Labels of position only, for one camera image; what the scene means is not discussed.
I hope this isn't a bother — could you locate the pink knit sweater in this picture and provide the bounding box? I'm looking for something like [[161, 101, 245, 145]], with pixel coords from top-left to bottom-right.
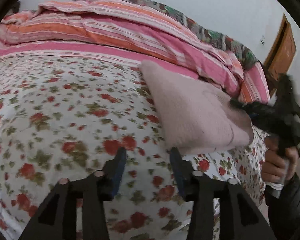
[[140, 61, 254, 154]]

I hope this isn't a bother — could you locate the person's right hand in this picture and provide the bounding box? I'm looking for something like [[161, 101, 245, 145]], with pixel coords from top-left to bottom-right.
[[261, 135, 299, 183]]

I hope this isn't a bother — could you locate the black jacket sleeve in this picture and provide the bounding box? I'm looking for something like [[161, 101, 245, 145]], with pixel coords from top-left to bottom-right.
[[264, 174, 300, 239]]

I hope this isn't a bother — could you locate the patterned dark blanket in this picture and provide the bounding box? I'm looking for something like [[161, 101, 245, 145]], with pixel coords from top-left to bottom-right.
[[122, 0, 258, 70]]

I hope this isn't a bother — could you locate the floral bed sheet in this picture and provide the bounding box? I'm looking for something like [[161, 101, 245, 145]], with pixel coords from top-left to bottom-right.
[[0, 53, 271, 240]]

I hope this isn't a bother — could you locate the pink striped quilt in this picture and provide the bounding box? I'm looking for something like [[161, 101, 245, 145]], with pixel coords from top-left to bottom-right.
[[0, 0, 270, 103]]

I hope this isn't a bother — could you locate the white wall switch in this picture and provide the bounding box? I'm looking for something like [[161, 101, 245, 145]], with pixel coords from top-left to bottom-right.
[[260, 36, 265, 45]]

